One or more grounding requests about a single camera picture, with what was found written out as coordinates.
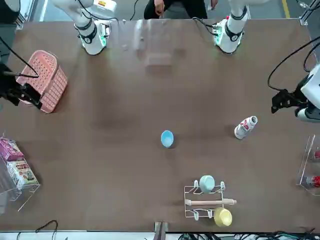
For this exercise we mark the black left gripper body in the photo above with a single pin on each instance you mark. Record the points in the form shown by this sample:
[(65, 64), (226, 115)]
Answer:
[(297, 98)]

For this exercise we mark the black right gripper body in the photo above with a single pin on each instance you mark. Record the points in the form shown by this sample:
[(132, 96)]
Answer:
[(10, 86)]

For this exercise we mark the white juice bottle red label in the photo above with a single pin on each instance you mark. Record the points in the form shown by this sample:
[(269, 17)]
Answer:
[(243, 128)]

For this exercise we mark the blue ceramic cup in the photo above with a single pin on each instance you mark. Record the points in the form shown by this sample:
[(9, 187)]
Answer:
[(167, 138)]

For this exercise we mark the red cola bottle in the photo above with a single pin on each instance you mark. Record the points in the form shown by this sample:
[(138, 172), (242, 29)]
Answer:
[(315, 181), (316, 155)]

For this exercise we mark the clear acrylic bottle shelf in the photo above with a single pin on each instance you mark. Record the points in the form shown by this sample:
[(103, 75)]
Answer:
[(303, 162)]

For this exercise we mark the pale green cup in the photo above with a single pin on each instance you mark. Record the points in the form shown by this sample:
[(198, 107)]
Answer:
[(207, 183)]

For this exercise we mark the yellow cup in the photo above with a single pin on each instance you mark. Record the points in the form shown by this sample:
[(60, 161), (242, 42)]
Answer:
[(223, 217)]

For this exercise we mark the pink plastic basket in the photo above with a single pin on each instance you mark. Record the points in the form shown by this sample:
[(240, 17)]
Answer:
[(50, 82)]

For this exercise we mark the purple snack packet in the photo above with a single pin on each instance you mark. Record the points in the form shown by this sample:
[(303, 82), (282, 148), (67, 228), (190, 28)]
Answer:
[(10, 150)]

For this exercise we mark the white snack packet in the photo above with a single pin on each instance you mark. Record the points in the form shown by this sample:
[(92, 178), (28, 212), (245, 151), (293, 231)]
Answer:
[(22, 172)]

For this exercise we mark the clear acrylic snack shelf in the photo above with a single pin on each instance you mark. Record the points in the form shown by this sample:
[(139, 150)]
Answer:
[(25, 192)]

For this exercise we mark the white control box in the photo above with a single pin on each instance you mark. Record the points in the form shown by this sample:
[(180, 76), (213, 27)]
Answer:
[(105, 5)]

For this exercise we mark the person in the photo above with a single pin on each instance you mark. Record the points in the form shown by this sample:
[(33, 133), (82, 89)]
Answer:
[(180, 8)]

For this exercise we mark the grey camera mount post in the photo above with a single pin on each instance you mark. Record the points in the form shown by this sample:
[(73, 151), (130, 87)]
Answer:
[(161, 230)]

